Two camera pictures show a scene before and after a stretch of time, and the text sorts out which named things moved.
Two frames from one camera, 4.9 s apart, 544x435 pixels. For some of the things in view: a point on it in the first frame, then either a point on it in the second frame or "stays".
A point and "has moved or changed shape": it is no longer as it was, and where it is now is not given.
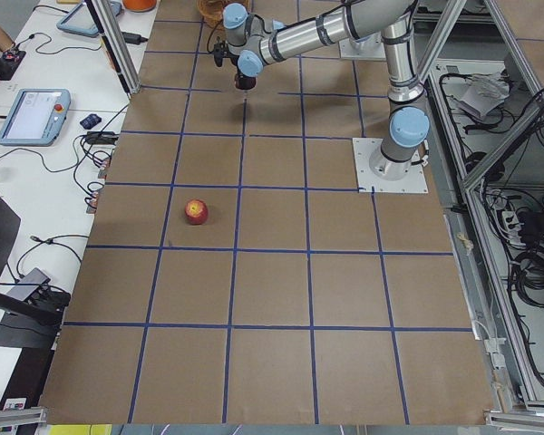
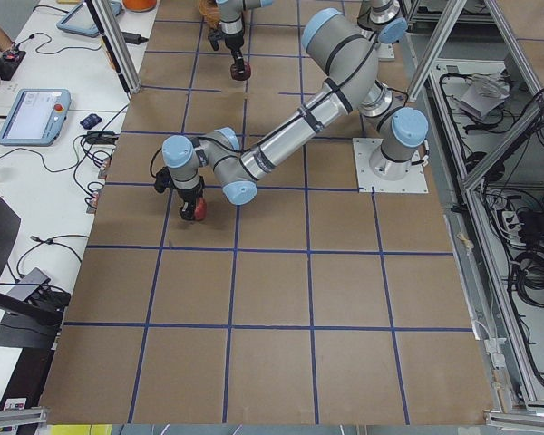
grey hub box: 24,292 stays
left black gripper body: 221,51 to 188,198
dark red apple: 243,82 has moved or changed shape
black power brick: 133,39 stays
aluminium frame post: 116,43 stays
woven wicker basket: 212,12 stays
